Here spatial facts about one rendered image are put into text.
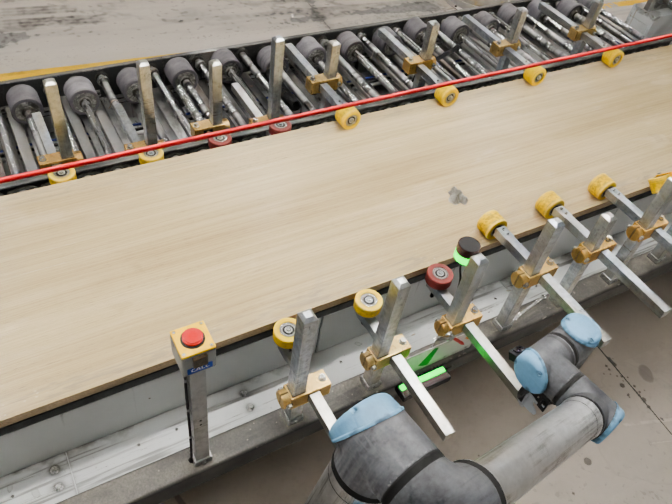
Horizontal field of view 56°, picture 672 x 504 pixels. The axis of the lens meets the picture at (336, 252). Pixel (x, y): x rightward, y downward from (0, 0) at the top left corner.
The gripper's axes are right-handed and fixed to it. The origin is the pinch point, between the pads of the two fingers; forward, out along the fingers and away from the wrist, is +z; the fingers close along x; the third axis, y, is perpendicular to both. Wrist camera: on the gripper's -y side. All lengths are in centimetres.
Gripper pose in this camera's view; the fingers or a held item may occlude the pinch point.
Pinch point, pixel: (522, 401)
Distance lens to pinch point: 180.2
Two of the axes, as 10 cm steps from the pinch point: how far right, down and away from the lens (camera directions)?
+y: 4.8, 6.8, -5.5
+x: 8.7, -2.8, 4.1
